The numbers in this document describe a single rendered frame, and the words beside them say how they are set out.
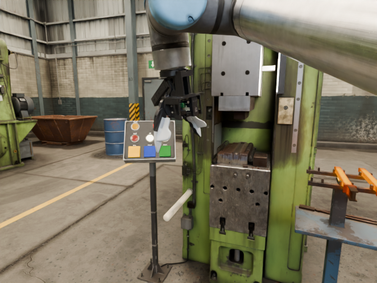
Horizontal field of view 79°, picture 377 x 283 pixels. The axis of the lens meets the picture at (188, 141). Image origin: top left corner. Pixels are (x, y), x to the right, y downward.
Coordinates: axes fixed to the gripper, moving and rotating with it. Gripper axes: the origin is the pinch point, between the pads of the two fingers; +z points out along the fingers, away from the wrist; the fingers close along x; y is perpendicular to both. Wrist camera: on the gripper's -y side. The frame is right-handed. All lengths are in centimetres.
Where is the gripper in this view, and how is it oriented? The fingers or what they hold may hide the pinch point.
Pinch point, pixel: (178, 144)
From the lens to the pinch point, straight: 64.0
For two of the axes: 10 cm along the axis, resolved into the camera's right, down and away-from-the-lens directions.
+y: 6.4, 1.8, -7.5
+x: 7.6, -2.9, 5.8
